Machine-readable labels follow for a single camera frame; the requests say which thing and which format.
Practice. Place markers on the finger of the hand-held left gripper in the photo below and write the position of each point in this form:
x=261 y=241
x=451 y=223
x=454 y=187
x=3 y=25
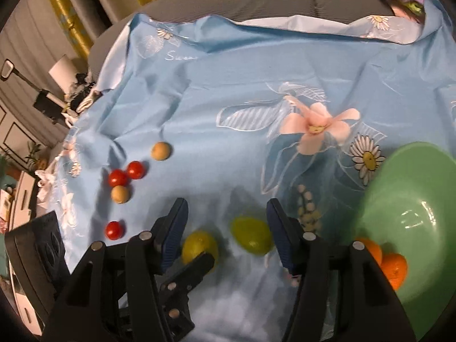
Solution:
x=194 y=274

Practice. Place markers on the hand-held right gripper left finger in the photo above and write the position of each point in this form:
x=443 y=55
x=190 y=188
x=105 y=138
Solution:
x=174 y=233

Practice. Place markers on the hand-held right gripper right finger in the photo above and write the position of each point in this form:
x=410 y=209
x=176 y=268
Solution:
x=282 y=238

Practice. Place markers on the green plum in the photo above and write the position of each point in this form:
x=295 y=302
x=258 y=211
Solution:
x=251 y=235
x=197 y=247

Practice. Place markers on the red cherry tomato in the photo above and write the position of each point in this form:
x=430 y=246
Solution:
x=114 y=229
x=135 y=170
x=118 y=178

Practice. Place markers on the tan round longan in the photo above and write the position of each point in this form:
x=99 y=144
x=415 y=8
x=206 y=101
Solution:
x=120 y=194
x=161 y=150

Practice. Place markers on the orange mandarin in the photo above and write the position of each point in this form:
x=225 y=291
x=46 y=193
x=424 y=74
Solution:
x=373 y=250
x=395 y=269

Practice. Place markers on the green plastic bowl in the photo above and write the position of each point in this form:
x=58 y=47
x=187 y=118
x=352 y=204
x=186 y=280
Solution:
x=420 y=185

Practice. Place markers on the white cabinet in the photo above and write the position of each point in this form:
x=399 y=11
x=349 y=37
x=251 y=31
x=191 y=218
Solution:
x=21 y=199

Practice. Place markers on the potted plant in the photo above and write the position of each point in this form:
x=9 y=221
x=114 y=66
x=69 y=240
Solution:
x=34 y=155

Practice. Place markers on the blue floral sheet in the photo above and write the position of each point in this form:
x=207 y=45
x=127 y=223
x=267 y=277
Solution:
x=231 y=78

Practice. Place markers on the white lampshade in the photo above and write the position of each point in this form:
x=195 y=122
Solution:
x=62 y=71

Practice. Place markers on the yellow patterned curtain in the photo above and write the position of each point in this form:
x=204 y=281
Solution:
x=67 y=17

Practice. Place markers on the grey sofa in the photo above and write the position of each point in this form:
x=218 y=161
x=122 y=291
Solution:
x=249 y=0

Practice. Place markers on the green cloth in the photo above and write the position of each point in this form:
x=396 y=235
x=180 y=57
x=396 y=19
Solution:
x=415 y=7

